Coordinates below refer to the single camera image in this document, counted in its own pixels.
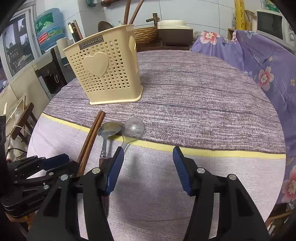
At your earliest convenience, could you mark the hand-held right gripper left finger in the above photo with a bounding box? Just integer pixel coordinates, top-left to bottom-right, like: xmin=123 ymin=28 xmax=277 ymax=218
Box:
xmin=27 ymin=146 xmax=125 ymax=241

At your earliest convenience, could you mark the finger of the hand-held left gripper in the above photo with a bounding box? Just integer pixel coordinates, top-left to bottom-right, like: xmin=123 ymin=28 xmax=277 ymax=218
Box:
xmin=8 ymin=153 xmax=70 ymax=178
xmin=21 ymin=161 xmax=80 ymax=193

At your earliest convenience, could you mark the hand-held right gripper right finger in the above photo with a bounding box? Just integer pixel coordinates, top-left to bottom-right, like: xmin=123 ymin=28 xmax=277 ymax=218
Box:
xmin=173 ymin=146 xmax=270 ymax=241

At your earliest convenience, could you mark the metal spoon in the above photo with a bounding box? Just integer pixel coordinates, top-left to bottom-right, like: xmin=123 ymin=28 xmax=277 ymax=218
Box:
xmin=97 ymin=121 xmax=124 ymax=165
xmin=118 ymin=117 xmax=145 ymax=152

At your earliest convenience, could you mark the beige plastic utensil holder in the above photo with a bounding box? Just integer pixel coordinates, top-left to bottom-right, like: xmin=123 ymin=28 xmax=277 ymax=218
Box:
xmin=63 ymin=25 xmax=144 ymax=105

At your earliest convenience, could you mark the dark spoon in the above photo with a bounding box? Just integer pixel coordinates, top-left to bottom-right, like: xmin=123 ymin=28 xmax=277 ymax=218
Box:
xmin=97 ymin=21 xmax=114 ymax=33

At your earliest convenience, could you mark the dark wooden stool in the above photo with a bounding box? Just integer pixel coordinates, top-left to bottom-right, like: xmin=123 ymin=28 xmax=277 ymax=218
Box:
xmin=10 ymin=102 xmax=38 ymax=145

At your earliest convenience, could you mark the striped lilac tablecloth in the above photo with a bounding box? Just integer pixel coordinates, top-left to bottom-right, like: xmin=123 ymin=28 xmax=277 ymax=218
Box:
xmin=26 ymin=50 xmax=287 ymax=241

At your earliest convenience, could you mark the grey water dispenser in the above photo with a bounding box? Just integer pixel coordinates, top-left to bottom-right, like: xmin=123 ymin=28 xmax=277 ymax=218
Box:
xmin=35 ymin=45 xmax=70 ymax=95

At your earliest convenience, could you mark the glass sliding window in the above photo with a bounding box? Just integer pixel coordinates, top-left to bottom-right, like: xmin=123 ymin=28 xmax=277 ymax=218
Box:
xmin=0 ymin=9 xmax=43 ymax=77

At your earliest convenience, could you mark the dark wooden counter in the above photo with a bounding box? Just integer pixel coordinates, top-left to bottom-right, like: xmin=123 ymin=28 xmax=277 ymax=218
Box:
xmin=136 ymin=42 xmax=190 ymax=52

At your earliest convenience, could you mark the blue water jug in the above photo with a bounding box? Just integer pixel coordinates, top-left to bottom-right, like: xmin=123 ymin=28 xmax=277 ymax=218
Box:
xmin=34 ymin=8 xmax=64 ymax=51

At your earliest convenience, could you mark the purple floral cloth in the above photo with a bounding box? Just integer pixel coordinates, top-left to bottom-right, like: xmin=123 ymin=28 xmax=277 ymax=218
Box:
xmin=191 ymin=29 xmax=296 ymax=204

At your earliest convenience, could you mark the woven pattern basin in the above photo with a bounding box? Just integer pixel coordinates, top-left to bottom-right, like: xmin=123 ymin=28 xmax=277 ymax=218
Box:
xmin=134 ymin=26 xmax=160 ymax=45

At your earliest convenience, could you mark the bronze faucet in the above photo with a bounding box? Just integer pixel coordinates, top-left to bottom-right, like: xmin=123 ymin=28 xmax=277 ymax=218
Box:
xmin=146 ymin=13 xmax=161 ymax=26

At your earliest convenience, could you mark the clear jar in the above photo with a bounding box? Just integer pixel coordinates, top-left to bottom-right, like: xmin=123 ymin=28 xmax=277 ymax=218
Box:
xmin=244 ymin=10 xmax=257 ymax=30

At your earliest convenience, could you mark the yellow wrapped roll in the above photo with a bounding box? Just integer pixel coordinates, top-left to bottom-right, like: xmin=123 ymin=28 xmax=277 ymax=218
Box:
xmin=234 ymin=0 xmax=246 ymax=30

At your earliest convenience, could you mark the white microwave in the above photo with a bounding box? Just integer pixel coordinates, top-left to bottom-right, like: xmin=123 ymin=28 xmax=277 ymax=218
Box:
xmin=255 ymin=9 xmax=296 ymax=50

